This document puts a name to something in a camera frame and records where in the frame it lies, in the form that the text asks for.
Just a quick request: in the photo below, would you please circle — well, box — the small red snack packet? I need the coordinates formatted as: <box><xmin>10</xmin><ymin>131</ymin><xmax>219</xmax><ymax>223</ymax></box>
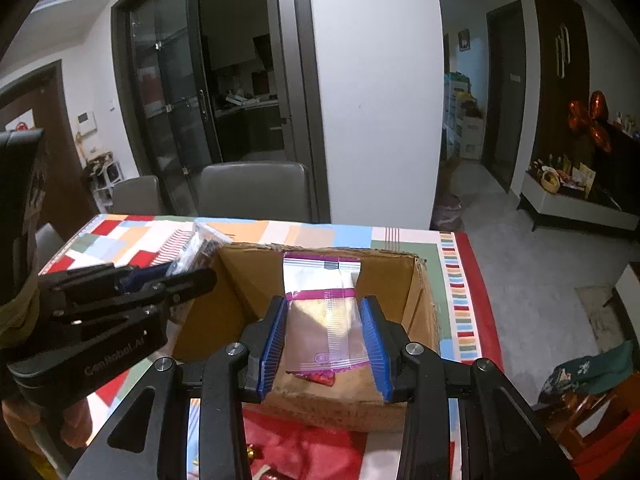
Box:
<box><xmin>295</xmin><ymin>370</ymin><xmax>335</xmax><ymax>387</ymax></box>

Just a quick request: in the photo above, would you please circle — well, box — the colourful patchwork tablecloth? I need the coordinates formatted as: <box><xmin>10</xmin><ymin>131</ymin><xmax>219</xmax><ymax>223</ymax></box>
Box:
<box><xmin>37</xmin><ymin>214</ymin><xmax>503</xmax><ymax>480</ymax></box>

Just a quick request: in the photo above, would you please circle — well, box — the pink bag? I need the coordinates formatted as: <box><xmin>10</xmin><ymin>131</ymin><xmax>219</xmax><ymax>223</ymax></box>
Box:
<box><xmin>432</xmin><ymin>194</ymin><xmax>463</xmax><ymax>231</ymax></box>

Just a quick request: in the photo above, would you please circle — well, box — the dark framed glass sliding door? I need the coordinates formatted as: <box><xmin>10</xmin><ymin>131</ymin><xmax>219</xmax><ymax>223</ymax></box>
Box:
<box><xmin>111</xmin><ymin>0</ymin><xmax>223</xmax><ymax>218</ymax></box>

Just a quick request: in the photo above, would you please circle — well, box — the cardboard box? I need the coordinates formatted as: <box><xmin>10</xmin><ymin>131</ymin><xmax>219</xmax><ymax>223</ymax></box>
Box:
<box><xmin>172</xmin><ymin>242</ymin><xmax>441</xmax><ymax>433</ymax></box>

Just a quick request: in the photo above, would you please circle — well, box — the dark wooden door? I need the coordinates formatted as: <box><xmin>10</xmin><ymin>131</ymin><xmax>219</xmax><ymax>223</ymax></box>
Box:
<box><xmin>486</xmin><ymin>0</ymin><xmax>527</xmax><ymax>193</ymax></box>

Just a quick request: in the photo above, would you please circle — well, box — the white shoe rack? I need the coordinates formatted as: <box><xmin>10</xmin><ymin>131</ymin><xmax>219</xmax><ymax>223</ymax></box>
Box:
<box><xmin>82</xmin><ymin>152</ymin><xmax>123</xmax><ymax>213</ymax></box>

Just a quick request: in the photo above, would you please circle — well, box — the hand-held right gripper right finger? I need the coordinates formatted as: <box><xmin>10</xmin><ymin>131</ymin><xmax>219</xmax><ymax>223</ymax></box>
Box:
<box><xmin>361</xmin><ymin>296</ymin><xmax>581</xmax><ymax>480</ymax></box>

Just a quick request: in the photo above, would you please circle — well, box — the dark wardrobe with metal handles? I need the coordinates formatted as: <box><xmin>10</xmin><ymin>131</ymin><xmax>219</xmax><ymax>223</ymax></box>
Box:
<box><xmin>529</xmin><ymin>0</ymin><xmax>592</xmax><ymax>171</ymax></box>

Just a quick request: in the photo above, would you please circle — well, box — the grey leather dining chair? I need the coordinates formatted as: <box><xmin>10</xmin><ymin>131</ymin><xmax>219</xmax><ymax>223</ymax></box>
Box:
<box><xmin>111</xmin><ymin>175</ymin><xmax>163</xmax><ymax>216</ymax></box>
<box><xmin>35</xmin><ymin>222</ymin><xmax>65</xmax><ymax>262</ymax></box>
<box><xmin>199</xmin><ymin>161</ymin><xmax>312</xmax><ymax>222</ymax></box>

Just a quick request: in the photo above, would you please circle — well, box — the white toy storage shelf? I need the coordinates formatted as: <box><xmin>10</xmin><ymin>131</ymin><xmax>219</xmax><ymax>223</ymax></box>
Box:
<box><xmin>444</xmin><ymin>72</ymin><xmax>486</xmax><ymax>161</ymax></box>

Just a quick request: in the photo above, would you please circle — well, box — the person's left hand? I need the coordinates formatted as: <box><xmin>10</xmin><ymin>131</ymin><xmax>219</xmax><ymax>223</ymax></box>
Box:
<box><xmin>59</xmin><ymin>399</ymin><xmax>94</xmax><ymax>449</ymax></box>

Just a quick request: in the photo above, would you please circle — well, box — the red foil balloon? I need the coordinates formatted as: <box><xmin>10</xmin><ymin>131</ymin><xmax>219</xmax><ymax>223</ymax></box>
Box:
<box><xmin>567</xmin><ymin>91</ymin><xmax>613</xmax><ymax>155</ymax></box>

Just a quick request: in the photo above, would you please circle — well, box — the clear dark striped snack packet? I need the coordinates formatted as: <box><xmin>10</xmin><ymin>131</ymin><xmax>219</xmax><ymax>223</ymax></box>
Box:
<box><xmin>167</xmin><ymin>222</ymin><xmax>233</xmax><ymax>278</ymax></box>

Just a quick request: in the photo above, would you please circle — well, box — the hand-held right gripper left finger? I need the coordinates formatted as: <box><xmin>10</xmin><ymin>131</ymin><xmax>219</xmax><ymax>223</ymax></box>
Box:
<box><xmin>67</xmin><ymin>296</ymin><xmax>289</xmax><ymax>480</ymax></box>

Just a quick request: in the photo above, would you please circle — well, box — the white purple snack packet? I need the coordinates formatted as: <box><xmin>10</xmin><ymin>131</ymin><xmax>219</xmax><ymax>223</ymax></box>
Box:
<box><xmin>282</xmin><ymin>252</ymin><xmax>362</xmax><ymax>376</ymax></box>

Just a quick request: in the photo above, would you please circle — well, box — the brown entrance door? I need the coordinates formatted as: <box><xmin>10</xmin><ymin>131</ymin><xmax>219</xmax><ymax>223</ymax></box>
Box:
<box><xmin>0</xmin><ymin>60</ymin><xmax>96</xmax><ymax>226</ymax></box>

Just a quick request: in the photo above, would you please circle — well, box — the kitchen counter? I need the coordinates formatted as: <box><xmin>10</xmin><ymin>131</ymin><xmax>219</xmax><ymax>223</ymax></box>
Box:
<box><xmin>215</xmin><ymin>95</ymin><xmax>292</xmax><ymax>157</ymax></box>

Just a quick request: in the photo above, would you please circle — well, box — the wooden chair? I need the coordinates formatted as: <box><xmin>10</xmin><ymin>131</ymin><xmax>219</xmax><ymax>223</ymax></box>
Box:
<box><xmin>537</xmin><ymin>370</ymin><xmax>640</xmax><ymax>480</ymax></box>

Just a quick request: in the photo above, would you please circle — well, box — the white low cabinet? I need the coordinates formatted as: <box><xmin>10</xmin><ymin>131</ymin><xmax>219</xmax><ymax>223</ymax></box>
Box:
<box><xmin>517</xmin><ymin>167</ymin><xmax>636</xmax><ymax>246</ymax></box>

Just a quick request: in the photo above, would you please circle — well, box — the red foil bag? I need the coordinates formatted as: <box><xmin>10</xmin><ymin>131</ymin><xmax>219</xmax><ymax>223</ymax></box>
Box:
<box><xmin>242</xmin><ymin>405</ymin><xmax>371</xmax><ymax>480</ymax></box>

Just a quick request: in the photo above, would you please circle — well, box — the green floral cushion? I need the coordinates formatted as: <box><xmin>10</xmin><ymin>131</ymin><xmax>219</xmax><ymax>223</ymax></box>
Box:
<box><xmin>540</xmin><ymin>340</ymin><xmax>636</xmax><ymax>405</ymax></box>

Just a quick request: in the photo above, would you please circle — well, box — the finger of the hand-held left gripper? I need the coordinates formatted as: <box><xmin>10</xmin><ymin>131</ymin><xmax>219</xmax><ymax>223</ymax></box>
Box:
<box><xmin>39</xmin><ymin>262</ymin><xmax>168</xmax><ymax>295</ymax></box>
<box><xmin>47</xmin><ymin>266</ymin><xmax>218</xmax><ymax>333</ymax></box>

